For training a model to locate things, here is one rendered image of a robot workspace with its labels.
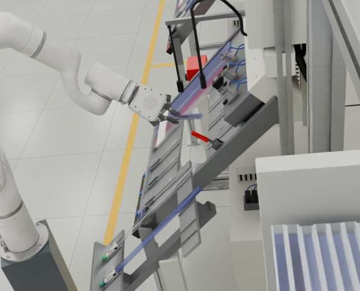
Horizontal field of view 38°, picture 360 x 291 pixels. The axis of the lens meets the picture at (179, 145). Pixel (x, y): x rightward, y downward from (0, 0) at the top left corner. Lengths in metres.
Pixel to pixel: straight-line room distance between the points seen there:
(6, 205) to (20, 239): 0.16
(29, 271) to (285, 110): 1.10
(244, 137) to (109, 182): 1.78
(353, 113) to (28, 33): 0.97
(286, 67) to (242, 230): 0.74
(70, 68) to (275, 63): 0.62
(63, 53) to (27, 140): 2.33
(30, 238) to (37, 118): 2.23
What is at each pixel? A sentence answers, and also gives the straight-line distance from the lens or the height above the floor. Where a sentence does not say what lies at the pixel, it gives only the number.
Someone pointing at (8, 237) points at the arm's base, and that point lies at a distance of 1.96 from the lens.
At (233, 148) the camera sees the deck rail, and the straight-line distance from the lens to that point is 1.63.
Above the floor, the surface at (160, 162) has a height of 0.76.
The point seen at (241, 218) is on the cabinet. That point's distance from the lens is 2.00.
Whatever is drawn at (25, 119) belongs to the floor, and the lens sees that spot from 4.17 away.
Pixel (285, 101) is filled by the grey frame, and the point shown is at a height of 1.22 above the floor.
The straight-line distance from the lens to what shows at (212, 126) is 1.82.
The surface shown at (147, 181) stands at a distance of 2.06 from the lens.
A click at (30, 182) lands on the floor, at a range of 3.50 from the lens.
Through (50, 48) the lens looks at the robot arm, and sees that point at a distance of 1.60.
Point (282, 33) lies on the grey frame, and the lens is 1.39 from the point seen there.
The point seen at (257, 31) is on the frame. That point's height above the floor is 1.44.
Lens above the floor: 2.06
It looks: 37 degrees down
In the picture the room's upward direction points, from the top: 11 degrees counter-clockwise
